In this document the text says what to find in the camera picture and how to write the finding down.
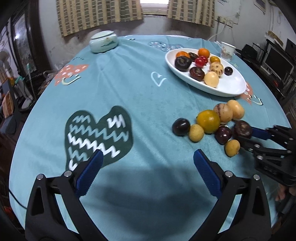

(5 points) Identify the tan potato shaped fruit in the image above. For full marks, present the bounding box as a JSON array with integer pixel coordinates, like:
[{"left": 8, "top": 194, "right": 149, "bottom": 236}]
[{"left": 227, "top": 99, "right": 245, "bottom": 121}]

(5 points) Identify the white power cable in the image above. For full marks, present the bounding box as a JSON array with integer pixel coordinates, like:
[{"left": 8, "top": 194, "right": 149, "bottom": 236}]
[{"left": 207, "top": 21, "right": 228, "bottom": 42}]

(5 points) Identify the yellow longan left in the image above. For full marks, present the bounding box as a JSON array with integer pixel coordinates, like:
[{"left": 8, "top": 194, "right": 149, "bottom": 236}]
[{"left": 189, "top": 124, "right": 204, "bottom": 143}]

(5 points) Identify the dark framed mirror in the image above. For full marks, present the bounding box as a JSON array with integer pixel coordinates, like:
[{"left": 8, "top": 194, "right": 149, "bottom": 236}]
[{"left": 11, "top": 4, "right": 50, "bottom": 75}]

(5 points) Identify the large dark mangosteen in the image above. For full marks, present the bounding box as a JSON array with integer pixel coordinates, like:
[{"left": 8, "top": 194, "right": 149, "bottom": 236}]
[{"left": 175, "top": 56, "right": 192, "bottom": 72}]

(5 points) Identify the black hat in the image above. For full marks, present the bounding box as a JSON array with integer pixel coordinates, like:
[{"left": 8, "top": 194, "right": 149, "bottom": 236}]
[{"left": 235, "top": 44, "right": 258, "bottom": 62}]

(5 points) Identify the pale yellow round fruit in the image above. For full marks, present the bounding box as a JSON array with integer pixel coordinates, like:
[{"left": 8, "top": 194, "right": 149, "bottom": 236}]
[{"left": 204, "top": 71, "right": 219, "bottom": 88}]

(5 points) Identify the white ceramic lidded jar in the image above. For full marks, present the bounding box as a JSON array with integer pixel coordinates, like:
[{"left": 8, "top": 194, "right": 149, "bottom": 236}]
[{"left": 89, "top": 30, "right": 118, "bottom": 53}]

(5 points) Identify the right hand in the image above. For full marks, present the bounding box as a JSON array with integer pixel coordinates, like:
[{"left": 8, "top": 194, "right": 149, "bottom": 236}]
[{"left": 275, "top": 184, "right": 287, "bottom": 201}]

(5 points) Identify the large orange mandarin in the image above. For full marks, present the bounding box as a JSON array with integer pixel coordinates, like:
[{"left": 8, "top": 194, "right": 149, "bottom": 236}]
[{"left": 176, "top": 51, "right": 190, "bottom": 58}]

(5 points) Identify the white paper cup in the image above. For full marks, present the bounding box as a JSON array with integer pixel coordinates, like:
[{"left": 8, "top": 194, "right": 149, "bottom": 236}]
[{"left": 220, "top": 42, "right": 236, "bottom": 62}]

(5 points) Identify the striped pepino melon back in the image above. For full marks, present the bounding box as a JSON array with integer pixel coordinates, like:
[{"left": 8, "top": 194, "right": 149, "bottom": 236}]
[{"left": 213, "top": 103, "right": 233, "bottom": 124}]

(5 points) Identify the striped pepino melon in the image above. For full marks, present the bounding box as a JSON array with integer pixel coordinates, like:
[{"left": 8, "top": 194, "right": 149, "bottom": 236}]
[
  {"left": 209, "top": 62, "right": 224, "bottom": 77},
  {"left": 213, "top": 103, "right": 233, "bottom": 124}
]

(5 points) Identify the red cherry tomato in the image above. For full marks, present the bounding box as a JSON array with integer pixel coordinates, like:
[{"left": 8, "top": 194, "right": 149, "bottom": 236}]
[
  {"left": 199, "top": 56, "right": 208, "bottom": 65},
  {"left": 195, "top": 57, "right": 205, "bottom": 68}
]

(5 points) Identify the small yellow longan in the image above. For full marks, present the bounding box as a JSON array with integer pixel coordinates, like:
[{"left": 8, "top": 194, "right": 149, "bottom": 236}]
[{"left": 225, "top": 140, "right": 240, "bottom": 157}]

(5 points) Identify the small orange mandarin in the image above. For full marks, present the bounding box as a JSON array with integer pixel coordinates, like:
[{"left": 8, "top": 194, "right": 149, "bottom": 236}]
[{"left": 198, "top": 48, "right": 210, "bottom": 58}]

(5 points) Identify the white oval plate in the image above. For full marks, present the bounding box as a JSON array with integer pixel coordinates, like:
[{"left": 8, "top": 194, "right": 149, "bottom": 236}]
[{"left": 165, "top": 48, "right": 246, "bottom": 97}]

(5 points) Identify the checkered curtain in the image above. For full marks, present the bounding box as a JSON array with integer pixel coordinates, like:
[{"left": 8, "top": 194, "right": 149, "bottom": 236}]
[
  {"left": 56, "top": 0, "right": 144, "bottom": 37},
  {"left": 166, "top": 0, "right": 215, "bottom": 28}
]

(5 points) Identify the teal patterned tablecloth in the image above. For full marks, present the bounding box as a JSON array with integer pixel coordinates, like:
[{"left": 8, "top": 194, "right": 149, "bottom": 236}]
[{"left": 9, "top": 36, "right": 290, "bottom": 240}]

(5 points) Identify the dark brown mangosteen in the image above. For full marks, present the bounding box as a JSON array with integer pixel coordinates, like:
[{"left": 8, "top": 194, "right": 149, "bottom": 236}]
[{"left": 233, "top": 120, "right": 253, "bottom": 138}]

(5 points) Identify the left checkered curtain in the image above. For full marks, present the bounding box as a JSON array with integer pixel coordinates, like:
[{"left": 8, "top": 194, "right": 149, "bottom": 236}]
[{"left": 56, "top": 0, "right": 144, "bottom": 37}]

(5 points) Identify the yellow orange small citrus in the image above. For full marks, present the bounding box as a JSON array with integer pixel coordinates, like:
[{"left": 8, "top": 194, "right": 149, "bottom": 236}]
[{"left": 210, "top": 56, "right": 221, "bottom": 63}]

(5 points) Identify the computer monitor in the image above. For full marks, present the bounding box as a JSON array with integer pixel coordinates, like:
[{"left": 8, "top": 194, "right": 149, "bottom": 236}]
[{"left": 261, "top": 45, "right": 295, "bottom": 80}]

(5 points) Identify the dark purple plum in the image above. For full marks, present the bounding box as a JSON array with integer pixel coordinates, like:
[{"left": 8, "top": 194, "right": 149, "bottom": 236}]
[{"left": 189, "top": 52, "right": 199, "bottom": 62}]

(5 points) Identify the green yellow tangerine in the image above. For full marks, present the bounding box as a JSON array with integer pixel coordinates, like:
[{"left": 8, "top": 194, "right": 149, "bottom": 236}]
[{"left": 196, "top": 110, "right": 220, "bottom": 134}]

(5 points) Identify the right checkered curtain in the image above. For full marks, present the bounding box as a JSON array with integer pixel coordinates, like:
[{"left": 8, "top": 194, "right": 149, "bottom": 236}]
[{"left": 166, "top": 0, "right": 215, "bottom": 28}]

